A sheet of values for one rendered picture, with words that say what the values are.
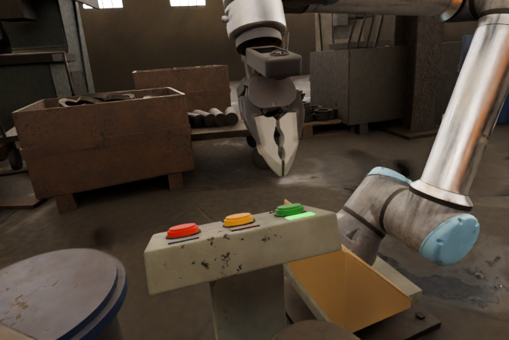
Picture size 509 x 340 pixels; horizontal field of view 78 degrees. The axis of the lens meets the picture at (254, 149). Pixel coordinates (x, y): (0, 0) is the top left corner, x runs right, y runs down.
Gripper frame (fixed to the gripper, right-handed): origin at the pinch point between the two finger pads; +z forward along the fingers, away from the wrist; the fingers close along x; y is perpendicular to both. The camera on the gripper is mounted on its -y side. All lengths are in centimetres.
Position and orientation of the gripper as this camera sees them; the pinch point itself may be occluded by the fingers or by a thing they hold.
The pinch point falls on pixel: (282, 166)
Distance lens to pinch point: 45.3
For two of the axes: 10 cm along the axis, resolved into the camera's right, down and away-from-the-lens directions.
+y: -2.2, 0.9, 9.7
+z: 1.5, 9.9, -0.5
